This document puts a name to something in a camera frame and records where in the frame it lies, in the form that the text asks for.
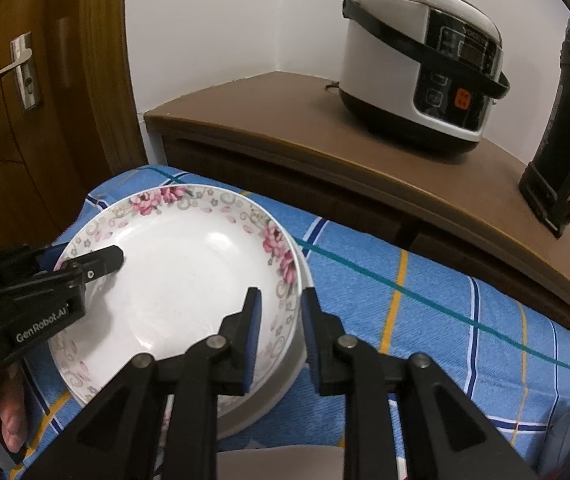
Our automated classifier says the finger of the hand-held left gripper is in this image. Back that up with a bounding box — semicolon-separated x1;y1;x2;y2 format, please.
61;244;126;282
0;243;68;291

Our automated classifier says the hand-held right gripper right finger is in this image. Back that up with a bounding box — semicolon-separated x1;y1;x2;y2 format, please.
301;287;540;480

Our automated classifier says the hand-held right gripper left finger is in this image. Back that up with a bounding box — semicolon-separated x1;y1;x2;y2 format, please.
22;287;263;480

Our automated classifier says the floral white plate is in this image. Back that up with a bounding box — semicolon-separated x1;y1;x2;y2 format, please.
47;185;302;407

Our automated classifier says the blue plaid cloth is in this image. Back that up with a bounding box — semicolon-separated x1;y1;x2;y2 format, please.
10;164;570;480

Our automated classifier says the brown wooden door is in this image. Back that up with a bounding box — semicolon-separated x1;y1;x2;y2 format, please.
0;0;140;273

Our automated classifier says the brown wooden cabinet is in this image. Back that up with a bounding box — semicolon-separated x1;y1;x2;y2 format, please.
144;71;570;346

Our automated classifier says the white black rice cooker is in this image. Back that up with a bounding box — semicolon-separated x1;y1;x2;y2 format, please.
337;0;512;157

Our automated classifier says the black thermos flask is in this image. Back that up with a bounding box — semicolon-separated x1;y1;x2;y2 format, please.
519;16;570;239

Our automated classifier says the silver door handle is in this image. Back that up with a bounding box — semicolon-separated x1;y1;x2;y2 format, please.
0;32;44;112

